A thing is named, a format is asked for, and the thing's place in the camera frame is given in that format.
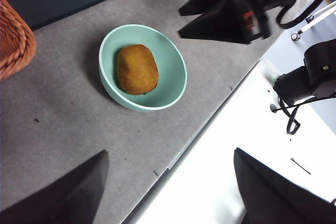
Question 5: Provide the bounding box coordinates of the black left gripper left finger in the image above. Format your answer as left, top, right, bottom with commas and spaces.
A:
0, 150, 110, 224

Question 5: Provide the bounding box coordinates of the brown wicker basket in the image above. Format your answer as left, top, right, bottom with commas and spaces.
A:
0, 0, 37, 81

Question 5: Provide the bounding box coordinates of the teal ceramic bowl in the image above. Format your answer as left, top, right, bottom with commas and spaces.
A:
98, 24, 188, 112

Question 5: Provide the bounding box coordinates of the white tripod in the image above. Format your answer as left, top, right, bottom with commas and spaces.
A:
290, 0, 336, 41

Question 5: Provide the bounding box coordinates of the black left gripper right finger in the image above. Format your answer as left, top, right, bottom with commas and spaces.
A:
233, 147, 336, 224

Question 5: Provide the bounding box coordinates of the black cable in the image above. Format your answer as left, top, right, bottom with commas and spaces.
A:
269, 95, 336, 135
275, 0, 332, 30

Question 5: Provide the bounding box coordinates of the thin black pin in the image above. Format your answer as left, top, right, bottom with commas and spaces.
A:
290, 157, 312, 175

